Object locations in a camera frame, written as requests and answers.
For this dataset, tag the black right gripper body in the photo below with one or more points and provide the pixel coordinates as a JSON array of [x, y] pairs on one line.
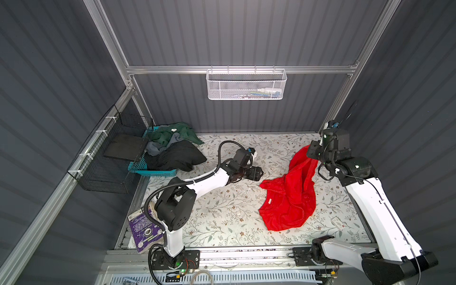
[[313, 151]]

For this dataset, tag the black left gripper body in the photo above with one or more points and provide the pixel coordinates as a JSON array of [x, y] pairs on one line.
[[249, 173]]

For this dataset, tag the red t shirt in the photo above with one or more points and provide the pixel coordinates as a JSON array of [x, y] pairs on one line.
[[291, 199]]

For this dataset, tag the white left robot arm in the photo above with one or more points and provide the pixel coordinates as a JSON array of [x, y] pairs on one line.
[[176, 201]]

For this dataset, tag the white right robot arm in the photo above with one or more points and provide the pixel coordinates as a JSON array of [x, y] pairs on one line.
[[397, 256]]

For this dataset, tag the black t shirt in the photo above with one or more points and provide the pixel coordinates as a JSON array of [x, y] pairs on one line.
[[182, 155]]

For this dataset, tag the green t shirt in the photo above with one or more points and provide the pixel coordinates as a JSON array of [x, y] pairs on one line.
[[164, 134]]

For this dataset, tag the grey t shirt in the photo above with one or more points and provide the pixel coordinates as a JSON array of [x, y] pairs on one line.
[[154, 148]]

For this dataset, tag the teal plastic laundry basket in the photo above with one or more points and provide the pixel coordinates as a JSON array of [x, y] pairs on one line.
[[141, 167]]

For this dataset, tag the purple booklet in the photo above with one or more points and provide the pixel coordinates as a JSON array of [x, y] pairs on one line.
[[144, 232]]

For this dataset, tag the aluminium horizontal frame bar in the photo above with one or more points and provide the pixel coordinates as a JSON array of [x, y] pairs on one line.
[[187, 70]]

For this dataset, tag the white wire mesh basket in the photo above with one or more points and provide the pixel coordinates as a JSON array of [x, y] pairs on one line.
[[248, 86]]

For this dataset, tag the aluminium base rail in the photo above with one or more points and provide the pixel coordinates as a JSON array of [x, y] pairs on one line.
[[209, 258]]

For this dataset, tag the white slotted cable duct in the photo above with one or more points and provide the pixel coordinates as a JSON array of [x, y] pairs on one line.
[[264, 277]]

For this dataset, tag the black wire mesh basket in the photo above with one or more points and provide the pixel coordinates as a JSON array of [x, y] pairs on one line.
[[102, 165]]

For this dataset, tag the aluminium corner frame post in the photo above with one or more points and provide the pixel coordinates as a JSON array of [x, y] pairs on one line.
[[378, 30]]

